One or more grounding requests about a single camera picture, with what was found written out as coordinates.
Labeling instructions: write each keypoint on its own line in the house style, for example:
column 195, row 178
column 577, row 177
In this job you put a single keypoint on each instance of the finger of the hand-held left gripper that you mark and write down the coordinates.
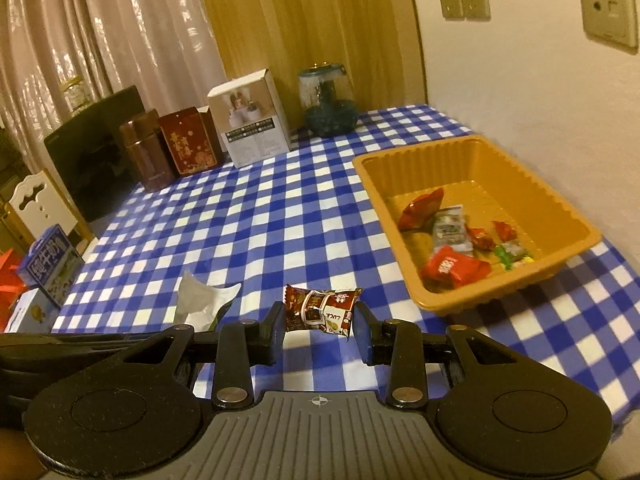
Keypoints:
column 90, row 344

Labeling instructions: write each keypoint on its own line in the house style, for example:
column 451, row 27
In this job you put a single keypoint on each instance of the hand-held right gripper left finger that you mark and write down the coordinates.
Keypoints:
column 275, row 332

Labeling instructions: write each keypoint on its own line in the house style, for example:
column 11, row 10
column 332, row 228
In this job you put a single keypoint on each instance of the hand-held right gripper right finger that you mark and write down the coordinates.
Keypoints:
column 362, row 335

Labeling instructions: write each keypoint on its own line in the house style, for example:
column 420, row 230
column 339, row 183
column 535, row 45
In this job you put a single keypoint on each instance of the brown red candy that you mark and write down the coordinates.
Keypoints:
column 315, row 307

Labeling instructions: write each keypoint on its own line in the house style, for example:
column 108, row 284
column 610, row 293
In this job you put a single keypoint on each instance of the silver wrapper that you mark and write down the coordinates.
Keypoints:
column 197, row 300

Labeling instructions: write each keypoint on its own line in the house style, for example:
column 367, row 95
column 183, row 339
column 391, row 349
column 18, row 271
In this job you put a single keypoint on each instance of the red snack packet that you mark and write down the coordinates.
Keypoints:
column 452, row 267
column 420, row 210

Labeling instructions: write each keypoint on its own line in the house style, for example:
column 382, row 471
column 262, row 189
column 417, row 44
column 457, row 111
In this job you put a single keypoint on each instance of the clear packet of dark snack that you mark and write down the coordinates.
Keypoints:
column 450, row 227

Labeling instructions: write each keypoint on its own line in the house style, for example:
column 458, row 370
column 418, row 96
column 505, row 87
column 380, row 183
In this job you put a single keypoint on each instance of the small red orange candy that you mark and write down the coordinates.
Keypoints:
column 504, row 231

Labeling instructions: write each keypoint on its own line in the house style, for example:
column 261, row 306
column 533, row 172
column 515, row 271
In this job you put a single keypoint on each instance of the orange plastic tray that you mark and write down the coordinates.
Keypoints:
column 480, row 170

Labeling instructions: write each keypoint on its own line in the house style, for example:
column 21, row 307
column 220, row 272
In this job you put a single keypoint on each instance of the person's left hand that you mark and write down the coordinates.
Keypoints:
column 15, row 455

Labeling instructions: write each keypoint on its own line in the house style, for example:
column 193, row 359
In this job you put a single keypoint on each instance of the small white blue box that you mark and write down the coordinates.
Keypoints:
column 30, row 312

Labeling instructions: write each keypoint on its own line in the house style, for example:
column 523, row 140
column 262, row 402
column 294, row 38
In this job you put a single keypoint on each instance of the blue milk carton box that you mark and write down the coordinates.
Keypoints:
column 50, row 265

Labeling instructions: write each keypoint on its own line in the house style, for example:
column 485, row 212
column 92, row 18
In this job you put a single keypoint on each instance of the red object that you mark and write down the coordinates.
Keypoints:
column 10, row 280

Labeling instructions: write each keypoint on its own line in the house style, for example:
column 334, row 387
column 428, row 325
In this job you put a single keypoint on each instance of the blue white checkered tablecloth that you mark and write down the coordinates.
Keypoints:
column 300, row 220

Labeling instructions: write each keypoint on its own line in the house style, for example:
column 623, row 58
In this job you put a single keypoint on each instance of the white wooden chair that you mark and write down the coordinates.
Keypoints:
column 40, row 205

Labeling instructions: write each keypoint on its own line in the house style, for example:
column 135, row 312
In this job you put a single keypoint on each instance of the brown canister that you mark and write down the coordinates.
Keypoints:
column 147, row 155

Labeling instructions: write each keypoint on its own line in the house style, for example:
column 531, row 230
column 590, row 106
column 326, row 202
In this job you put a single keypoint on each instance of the white cardboard box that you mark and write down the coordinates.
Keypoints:
column 250, row 130

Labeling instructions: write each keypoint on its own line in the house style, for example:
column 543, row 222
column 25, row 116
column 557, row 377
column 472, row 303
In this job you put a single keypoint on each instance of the red patterned gift box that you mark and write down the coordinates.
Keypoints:
column 187, row 145

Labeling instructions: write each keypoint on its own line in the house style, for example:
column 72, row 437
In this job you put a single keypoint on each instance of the dark green glass jar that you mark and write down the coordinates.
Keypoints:
column 327, row 110

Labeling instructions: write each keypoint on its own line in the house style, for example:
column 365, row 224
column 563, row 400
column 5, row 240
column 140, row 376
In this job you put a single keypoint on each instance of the small clear glass jar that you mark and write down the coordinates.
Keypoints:
column 79, row 95

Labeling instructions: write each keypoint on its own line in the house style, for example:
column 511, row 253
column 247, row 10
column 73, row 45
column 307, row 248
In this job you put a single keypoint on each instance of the pale sheer curtain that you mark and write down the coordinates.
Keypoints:
column 140, row 25

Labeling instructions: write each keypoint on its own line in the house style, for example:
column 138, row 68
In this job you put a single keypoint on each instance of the wooden wall panel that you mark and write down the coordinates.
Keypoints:
column 310, row 20

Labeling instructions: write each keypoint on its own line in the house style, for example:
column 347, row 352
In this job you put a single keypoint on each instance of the large beige wall socket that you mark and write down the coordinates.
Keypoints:
column 607, row 10

